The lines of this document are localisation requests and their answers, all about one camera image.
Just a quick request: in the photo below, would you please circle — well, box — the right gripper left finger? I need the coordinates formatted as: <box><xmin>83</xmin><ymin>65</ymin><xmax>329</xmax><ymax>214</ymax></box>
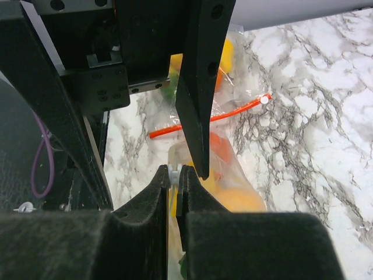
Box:
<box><xmin>1</xmin><ymin>165</ymin><xmax>170</xmax><ymax>279</ymax></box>

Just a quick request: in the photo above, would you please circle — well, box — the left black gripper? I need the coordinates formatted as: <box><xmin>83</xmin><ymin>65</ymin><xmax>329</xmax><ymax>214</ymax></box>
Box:
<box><xmin>1</xmin><ymin>1</ymin><xmax>235</xmax><ymax>210</ymax></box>

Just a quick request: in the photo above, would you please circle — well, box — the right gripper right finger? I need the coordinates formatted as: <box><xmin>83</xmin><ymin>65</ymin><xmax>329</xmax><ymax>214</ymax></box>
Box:
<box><xmin>176</xmin><ymin>166</ymin><xmax>344</xmax><ymax>279</ymax></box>

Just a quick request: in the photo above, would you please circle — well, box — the yellow orange peach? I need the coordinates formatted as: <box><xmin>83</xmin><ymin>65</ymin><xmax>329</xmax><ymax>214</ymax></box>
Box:
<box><xmin>216</xmin><ymin>188</ymin><xmax>267</xmax><ymax>212</ymax></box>

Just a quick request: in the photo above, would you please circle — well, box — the clear zip bag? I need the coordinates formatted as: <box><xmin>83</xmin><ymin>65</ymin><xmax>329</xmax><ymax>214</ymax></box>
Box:
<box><xmin>168</xmin><ymin>130</ymin><xmax>258</xmax><ymax>279</ymax></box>
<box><xmin>148</xmin><ymin>24</ymin><xmax>273</xmax><ymax>141</ymax></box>

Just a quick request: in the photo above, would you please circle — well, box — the yellow apple with stem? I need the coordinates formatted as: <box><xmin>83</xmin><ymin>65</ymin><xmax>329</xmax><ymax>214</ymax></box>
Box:
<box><xmin>170</xmin><ymin>39</ymin><xmax>234</xmax><ymax>75</ymax></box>

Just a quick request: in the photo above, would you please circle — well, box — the clear zip top bag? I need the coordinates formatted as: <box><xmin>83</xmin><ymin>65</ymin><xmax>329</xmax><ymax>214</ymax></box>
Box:
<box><xmin>148</xmin><ymin>24</ymin><xmax>273</xmax><ymax>141</ymax></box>

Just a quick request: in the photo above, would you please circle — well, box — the green avocado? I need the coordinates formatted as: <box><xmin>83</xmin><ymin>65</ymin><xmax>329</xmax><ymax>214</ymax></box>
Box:
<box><xmin>178</xmin><ymin>253</ymin><xmax>188</xmax><ymax>280</ymax></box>

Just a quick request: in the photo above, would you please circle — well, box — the green yellow mango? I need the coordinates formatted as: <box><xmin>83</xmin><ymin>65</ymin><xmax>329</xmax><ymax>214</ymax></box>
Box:
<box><xmin>161</xmin><ymin>72</ymin><xmax>179</xmax><ymax>103</ymax></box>

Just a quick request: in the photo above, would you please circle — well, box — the yellow bell pepper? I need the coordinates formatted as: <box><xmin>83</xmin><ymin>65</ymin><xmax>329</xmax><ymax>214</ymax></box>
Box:
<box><xmin>168</xmin><ymin>158</ymin><xmax>195</xmax><ymax>218</ymax></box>

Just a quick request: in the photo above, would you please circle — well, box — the bumpy red orange tangerine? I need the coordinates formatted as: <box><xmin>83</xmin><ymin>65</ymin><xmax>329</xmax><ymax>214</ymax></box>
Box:
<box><xmin>210</xmin><ymin>132</ymin><xmax>232</xmax><ymax>164</ymax></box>

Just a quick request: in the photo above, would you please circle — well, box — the orange tomato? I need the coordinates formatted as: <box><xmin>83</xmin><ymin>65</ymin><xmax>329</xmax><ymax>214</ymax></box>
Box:
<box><xmin>214</xmin><ymin>68</ymin><xmax>224</xmax><ymax>92</ymax></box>

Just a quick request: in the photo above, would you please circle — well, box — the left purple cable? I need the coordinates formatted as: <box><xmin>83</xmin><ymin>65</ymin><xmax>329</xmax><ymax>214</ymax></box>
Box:
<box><xmin>30</xmin><ymin>112</ymin><xmax>56</xmax><ymax>199</ymax></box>

